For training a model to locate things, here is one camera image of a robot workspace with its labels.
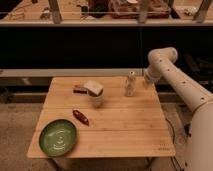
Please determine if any wooden shelf rack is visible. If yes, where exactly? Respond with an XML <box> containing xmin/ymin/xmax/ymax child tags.
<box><xmin>0</xmin><ymin>0</ymin><xmax>213</xmax><ymax>26</ymax></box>

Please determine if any small clear plastic bottle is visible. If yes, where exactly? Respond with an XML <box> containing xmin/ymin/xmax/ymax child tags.
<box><xmin>125</xmin><ymin>71</ymin><xmax>136</xmax><ymax>97</ymax></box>

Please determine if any wooden folding table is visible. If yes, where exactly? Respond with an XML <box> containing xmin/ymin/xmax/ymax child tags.
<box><xmin>27</xmin><ymin>77</ymin><xmax>175</xmax><ymax>159</ymax></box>

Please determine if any small red brown box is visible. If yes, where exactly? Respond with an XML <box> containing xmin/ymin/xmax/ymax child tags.
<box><xmin>73</xmin><ymin>85</ymin><xmax>87</xmax><ymax>94</ymax></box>

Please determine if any green ceramic bowl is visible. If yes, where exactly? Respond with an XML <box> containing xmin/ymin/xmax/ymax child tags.
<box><xmin>39</xmin><ymin>119</ymin><xmax>77</xmax><ymax>157</ymax></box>

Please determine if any white paper cup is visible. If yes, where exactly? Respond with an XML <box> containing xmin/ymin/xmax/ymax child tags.
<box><xmin>88</xmin><ymin>91</ymin><xmax>103</xmax><ymax>108</ymax></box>

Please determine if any red toy car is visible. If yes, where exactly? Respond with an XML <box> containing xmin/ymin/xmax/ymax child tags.
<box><xmin>72</xmin><ymin>110</ymin><xmax>89</xmax><ymax>125</ymax></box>

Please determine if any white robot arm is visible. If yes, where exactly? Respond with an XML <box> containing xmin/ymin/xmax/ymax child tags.
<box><xmin>144</xmin><ymin>47</ymin><xmax>213</xmax><ymax>171</ymax></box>

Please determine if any brown tray on shelf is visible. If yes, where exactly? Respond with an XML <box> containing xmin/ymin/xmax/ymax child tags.
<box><xmin>109</xmin><ymin>0</ymin><xmax>170</xmax><ymax>18</ymax></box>

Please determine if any black floor cable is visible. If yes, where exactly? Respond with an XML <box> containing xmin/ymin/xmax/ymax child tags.
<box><xmin>165</xmin><ymin>117</ymin><xmax>188</xmax><ymax>171</ymax></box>

